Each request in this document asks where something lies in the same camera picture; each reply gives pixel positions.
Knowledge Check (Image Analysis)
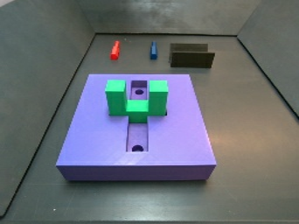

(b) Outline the purple base board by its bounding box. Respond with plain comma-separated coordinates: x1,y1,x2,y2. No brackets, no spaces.
56,74,216,181

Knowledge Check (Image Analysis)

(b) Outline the green U-shaped block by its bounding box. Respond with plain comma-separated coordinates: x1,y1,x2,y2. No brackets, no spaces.
105,80,168,123

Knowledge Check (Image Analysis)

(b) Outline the blue peg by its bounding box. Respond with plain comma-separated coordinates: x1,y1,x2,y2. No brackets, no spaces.
149,41,157,60

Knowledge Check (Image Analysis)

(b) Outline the red peg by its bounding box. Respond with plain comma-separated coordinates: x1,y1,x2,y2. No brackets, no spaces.
109,41,120,60

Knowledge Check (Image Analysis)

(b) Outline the black angled holder bracket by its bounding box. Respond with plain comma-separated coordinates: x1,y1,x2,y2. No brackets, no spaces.
169,43,214,68

